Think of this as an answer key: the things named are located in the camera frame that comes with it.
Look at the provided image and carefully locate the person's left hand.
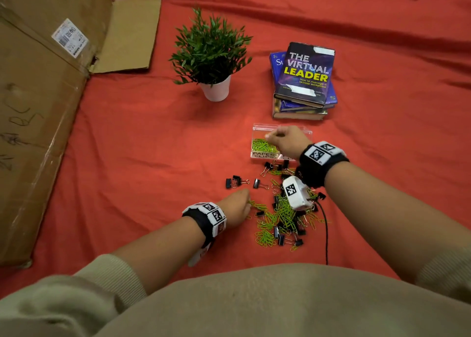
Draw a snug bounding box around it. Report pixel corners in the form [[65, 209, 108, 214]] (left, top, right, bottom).
[[217, 188, 252, 229]]

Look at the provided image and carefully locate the person's right hand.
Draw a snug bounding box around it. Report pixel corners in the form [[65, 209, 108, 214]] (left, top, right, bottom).
[[264, 125, 314, 161]]

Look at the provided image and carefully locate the pile of green paper clips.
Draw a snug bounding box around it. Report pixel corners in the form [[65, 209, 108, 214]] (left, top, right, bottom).
[[248, 163, 328, 252], [251, 138, 280, 154]]

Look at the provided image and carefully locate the clear two-compartment plastic box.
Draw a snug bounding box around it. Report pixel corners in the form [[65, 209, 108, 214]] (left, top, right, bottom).
[[250, 123, 314, 161]]

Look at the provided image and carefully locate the pile of black binder clips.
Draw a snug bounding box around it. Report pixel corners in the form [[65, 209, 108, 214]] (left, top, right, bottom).
[[254, 159, 327, 247]]

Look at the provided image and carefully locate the person's right forearm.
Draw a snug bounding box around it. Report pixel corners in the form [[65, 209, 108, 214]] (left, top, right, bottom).
[[323, 161, 471, 284]]

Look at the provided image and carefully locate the person's left forearm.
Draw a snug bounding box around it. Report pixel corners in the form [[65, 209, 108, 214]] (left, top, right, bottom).
[[112, 215, 205, 295]]

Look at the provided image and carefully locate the brown cardboard box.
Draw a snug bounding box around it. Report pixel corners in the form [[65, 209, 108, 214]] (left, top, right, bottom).
[[0, 0, 162, 268]]

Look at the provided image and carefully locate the olive brown book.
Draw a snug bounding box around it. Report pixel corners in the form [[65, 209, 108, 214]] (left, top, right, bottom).
[[271, 97, 329, 121]]

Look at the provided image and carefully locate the left black marker wristband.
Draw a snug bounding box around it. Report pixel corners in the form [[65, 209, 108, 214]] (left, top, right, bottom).
[[182, 202, 228, 249]]

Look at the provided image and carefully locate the black marker wristband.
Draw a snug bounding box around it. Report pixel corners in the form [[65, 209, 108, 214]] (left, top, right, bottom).
[[182, 202, 228, 249], [294, 140, 350, 188]]

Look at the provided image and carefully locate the right black marker wristband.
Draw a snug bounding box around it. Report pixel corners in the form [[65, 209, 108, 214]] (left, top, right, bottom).
[[294, 140, 350, 188]]

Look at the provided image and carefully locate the blue and yellow book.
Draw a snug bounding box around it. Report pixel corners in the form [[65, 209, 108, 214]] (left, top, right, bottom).
[[278, 98, 329, 113]]

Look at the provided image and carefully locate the black book with yellow print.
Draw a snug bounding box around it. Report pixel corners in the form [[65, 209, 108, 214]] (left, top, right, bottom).
[[274, 41, 336, 108]]

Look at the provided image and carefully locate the beige sweater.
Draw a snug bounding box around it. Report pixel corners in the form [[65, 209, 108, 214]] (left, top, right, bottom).
[[0, 246, 471, 337]]

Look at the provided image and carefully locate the red cloth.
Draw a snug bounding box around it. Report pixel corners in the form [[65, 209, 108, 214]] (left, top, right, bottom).
[[0, 0, 471, 299]]

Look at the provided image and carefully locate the green plant in white pot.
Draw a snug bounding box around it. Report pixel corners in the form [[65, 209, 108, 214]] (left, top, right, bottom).
[[169, 7, 254, 103]]

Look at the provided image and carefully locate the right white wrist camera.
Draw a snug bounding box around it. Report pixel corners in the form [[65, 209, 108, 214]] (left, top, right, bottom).
[[282, 175, 314, 211]]

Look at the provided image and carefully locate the right black camera cable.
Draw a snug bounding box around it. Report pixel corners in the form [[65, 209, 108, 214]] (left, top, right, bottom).
[[314, 200, 329, 266]]

